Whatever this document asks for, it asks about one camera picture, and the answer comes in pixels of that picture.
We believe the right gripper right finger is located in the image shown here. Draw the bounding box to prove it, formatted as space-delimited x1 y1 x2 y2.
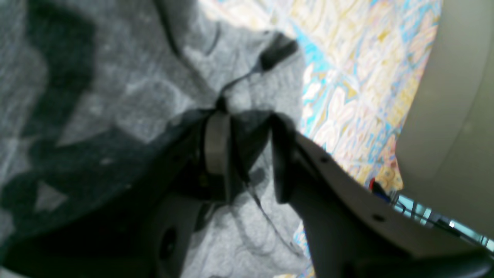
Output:
270 114 493 278

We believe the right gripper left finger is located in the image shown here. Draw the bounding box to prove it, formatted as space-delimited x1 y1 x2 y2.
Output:
2 111 233 278

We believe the patterned tablecloth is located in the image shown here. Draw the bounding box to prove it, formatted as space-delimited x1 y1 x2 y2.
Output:
199 0 442 278

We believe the grey T-shirt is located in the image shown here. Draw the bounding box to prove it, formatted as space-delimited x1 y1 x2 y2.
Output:
1 0 311 278

